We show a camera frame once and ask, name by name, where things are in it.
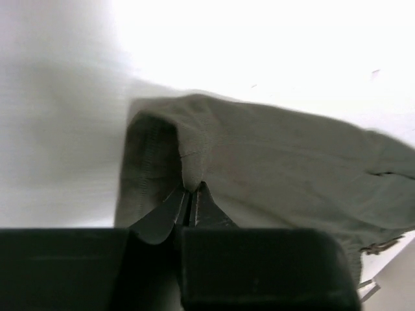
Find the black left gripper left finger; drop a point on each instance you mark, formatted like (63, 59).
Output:
(125, 268)

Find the olive green shorts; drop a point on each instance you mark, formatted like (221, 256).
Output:
(269, 167)

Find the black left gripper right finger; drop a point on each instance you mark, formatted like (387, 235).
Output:
(225, 267)

